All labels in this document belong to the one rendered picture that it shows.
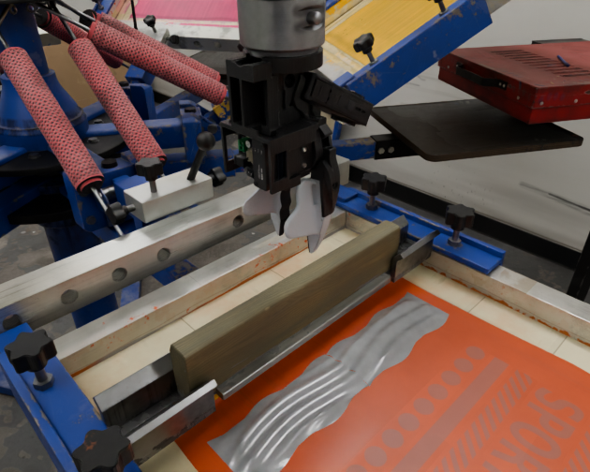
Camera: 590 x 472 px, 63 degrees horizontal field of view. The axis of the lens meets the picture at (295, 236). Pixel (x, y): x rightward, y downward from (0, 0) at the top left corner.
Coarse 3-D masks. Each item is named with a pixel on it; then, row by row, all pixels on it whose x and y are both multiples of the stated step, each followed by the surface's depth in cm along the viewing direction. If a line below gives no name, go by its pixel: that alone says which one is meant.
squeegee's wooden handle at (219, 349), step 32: (384, 224) 68; (352, 256) 61; (384, 256) 67; (288, 288) 55; (320, 288) 59; (352, 288) 64; (224, 320) 51; (256, 320) 52; (288, 320) 56; (192, 352) 47; (224, 352) 50; (256, 352) 54; (192, 384) 48
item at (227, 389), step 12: (384, 276) 68; (372, 288) 66; (348, 300) 64; (360, 300) 64; (336, 312) 62; (312, 324) 60; (324, 324) 60; (300, 336) 58; (312, 336) 59; (276, 348) 56; (288, 348) 56; (264, 360) 55; (276, 360) 55; (240, 372) 53; (252, 372) 53; (228, 384) 52; (240, 384) 52; (228, 396) 51
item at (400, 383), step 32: (384, 288) 72; (416, 288) 72; (352, 320) 66; (448, 320) 66; (480, 320) 66; (416, 352) 61; (448, 352) 61; (512, 352) 61; (544, 352) 61; (384, 384) 57; (416, 384) 57; (544, 384) 57; (576, 384) 57
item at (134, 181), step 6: (120, 180) 84; (126, 180) 84; (132, 180) 84; (138, 180) 84; (144, 180) 84; (114, 186) 84; (120, 186) 82; (126, 186) 82; (132, 186) 82; (120, 192) 83; (120, 198) 84; (180, 210) 75; (132, 216) 83; (168, 216) 73; (150, 222) 78
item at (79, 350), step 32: (352, 224) 85; (256, 256) 73; (288, 256) 78; (160, 288) 66; (192, 288) 66; (224, 288) 71; (480, 288) 71; (512, 288) 67; (544, 288) 66; (96, 320) 61; (128, 320) 61; (160, 320) 64; (544, 320) 65; (576, 320) 62; (64, 352) 56; (96, 352) 59
